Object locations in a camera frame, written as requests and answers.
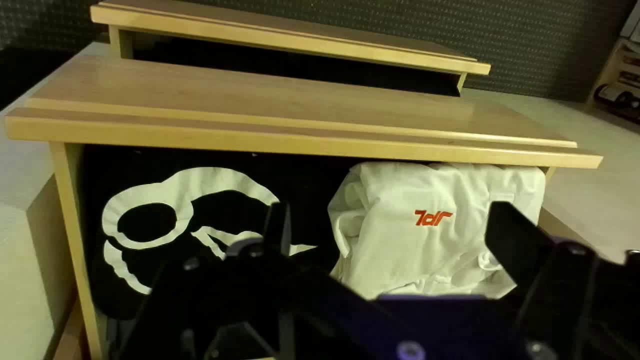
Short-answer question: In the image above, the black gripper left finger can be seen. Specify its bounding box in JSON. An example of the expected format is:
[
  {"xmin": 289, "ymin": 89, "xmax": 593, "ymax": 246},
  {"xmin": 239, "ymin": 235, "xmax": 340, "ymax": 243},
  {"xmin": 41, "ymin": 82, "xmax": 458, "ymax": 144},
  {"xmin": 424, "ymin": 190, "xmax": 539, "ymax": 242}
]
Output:
[{"xmin": 227, "ymin": 204, "xmax": 292, "ymax": 265}]

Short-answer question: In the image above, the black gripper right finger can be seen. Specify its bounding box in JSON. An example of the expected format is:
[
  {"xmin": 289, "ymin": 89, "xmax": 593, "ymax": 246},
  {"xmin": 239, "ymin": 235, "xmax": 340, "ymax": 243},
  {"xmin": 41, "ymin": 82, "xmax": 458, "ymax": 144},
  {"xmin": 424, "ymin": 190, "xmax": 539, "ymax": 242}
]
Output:
[{"xmin": 485, "ymin": 201, "xmax": 594, "ymax": 298}]

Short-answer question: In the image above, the wooden drawer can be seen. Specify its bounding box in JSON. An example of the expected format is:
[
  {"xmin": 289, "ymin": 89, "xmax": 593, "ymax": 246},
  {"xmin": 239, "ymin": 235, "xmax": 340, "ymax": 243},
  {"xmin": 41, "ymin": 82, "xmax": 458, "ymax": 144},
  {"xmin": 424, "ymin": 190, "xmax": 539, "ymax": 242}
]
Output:
[
  {"xmin": 4, "ymin": 54, "xmax": 603, "ymax": 360},
  {"xmin": 90, "ymin": 0, "xmax": 493, "ymax": 95}
]

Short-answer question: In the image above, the white folded shirt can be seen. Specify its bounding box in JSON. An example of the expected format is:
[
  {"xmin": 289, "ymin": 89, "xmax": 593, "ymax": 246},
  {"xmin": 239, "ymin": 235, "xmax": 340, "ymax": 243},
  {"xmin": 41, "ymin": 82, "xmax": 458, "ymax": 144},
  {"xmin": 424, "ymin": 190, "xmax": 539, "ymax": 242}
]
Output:
[{"xmin": 328, "ymin": 161, "xmax": 547, "ymax": 298}]

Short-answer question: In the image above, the black shirt with white print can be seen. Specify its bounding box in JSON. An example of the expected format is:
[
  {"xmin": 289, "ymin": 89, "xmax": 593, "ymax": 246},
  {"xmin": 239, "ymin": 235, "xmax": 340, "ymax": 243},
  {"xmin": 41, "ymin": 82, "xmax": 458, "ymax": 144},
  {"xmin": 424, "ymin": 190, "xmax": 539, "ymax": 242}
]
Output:
[{"xmin": 78, "ymin": 146, "xmax": 353, "ymax": 320}]

